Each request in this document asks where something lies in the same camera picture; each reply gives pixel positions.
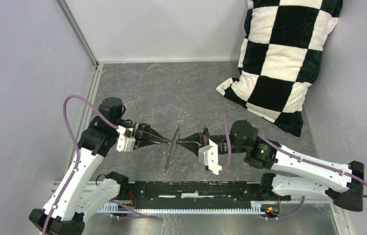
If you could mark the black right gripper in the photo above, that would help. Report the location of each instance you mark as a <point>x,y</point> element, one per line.
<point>194,141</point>

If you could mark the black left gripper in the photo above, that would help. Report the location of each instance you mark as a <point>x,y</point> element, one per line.
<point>144,135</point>

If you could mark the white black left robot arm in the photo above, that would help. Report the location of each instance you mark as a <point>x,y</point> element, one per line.
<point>67,212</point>

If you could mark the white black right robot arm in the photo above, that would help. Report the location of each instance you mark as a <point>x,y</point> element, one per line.
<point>312,177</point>

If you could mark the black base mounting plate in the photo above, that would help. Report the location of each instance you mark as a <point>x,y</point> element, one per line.
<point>195,194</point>

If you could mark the black white checkered pillow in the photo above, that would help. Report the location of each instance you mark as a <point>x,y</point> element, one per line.
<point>280,58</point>

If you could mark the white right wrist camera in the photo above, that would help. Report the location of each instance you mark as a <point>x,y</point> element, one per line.
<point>210,158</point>

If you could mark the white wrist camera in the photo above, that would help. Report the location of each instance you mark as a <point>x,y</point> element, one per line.
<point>126,140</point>
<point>210,158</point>

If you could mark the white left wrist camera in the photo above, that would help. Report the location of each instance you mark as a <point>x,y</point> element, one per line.
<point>126,140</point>

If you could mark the aluminium frame rail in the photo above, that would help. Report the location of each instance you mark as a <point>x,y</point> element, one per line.
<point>97,68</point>

